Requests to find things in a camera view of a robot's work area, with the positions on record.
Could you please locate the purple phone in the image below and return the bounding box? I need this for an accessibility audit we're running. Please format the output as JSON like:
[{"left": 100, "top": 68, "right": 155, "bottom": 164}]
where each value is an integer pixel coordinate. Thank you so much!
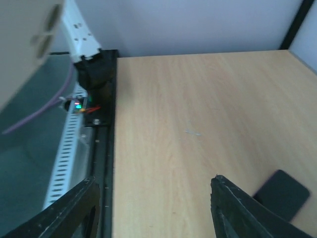
[{"left": 253, "top": 170, "right": 311, "bottom": 222}]

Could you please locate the black frame post left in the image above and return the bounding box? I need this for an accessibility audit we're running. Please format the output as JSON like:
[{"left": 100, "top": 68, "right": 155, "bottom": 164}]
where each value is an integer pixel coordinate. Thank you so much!
[{"left": 279, "top": 0, "right": 315, "bottom": 50}]

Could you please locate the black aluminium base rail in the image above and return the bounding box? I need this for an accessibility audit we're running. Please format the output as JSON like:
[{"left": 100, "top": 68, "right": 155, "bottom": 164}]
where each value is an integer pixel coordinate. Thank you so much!
[{"left": 84, "top": 50, "right": 118, "bottom": 238}]

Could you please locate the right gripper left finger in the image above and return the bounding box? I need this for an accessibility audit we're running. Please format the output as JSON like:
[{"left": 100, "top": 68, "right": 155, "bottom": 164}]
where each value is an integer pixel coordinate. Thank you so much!
[{"left": 3, "top": 177, "right": 101, "bottom": 238}]

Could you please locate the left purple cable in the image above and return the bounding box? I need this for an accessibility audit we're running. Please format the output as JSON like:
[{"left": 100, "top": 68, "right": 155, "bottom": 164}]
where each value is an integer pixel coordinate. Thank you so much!
[{"left": 1, "top": 63, "right": 75, "bottom": 135}]

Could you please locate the light blue slotted cable duct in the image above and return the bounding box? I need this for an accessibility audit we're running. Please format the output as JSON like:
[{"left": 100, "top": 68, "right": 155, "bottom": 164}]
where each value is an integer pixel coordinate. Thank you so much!
[{"left": 43, "top": 84, "right": 87, "bottom": 209}]

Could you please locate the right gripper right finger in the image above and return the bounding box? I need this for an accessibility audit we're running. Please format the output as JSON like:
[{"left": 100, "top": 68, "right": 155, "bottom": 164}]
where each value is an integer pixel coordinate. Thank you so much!
[{"left": 211, "top": 175, "right": 311, "bottom": 238}]

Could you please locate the beige cased phone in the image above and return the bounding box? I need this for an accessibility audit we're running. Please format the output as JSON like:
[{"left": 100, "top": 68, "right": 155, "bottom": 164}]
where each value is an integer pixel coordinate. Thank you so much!
[{"left": 0, "top": 0, "right": 65, "bottom": 109}]

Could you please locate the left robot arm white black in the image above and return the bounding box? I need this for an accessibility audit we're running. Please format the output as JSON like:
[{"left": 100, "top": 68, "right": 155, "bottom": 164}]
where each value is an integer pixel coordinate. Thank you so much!
[{"left": 61, "top": 0, "right": 118, "bottom": 103}]

